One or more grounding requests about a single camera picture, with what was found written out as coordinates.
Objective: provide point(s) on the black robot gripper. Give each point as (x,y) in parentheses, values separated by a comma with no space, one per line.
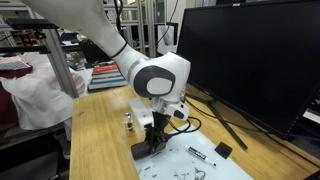
(160,121)

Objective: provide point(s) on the black felt eraser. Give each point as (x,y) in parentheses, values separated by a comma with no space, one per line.
(141,150)

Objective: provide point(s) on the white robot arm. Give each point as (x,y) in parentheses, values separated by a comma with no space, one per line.
(100,26)

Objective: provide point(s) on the white whiteboard sheet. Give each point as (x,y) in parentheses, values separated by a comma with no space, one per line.
(180,163)

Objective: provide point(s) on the white black whiteboard marker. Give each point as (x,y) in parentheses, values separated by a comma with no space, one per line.
(196,153)

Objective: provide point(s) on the black tape square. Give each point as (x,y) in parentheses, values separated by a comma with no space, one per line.
(223,150)

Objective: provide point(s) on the black monitor stand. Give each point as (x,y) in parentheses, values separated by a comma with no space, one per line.
(226,126)

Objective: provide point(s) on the blue white book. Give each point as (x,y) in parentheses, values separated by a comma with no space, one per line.
(105,84)

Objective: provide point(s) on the dark purple book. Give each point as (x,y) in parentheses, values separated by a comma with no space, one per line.
(106,75)

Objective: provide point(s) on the red book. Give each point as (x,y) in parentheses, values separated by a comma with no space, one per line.
(105,68)

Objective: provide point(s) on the black plastic crate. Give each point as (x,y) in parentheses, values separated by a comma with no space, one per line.
(91,53)

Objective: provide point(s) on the large black computer monitor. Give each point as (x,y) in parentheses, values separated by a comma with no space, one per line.
(250,60)

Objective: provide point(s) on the white cloth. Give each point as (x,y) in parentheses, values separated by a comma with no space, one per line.
(36,100)

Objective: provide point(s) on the grey keyboard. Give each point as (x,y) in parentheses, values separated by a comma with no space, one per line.
(13,65)

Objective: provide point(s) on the black metal shelf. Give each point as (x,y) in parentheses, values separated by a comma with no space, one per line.
(30,24)

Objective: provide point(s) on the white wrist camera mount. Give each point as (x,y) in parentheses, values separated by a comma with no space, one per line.
(141,113)

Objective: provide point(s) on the aluminium extrusion frame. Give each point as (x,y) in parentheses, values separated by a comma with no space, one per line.
(151,33)

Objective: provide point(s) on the grey metal shelf post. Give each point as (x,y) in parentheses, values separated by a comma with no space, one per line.
(63,66)

